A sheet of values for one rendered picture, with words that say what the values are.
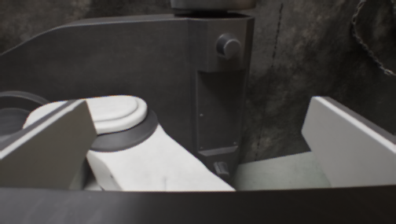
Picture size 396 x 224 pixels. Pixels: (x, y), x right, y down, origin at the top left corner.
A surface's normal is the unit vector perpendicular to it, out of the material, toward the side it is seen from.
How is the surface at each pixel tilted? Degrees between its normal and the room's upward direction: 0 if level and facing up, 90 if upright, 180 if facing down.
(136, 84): 0
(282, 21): 0
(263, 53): 0
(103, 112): 90
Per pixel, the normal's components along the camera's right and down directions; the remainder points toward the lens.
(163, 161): -0.01, -0.86
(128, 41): 0.19, 0.50
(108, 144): 0.05, -0.24
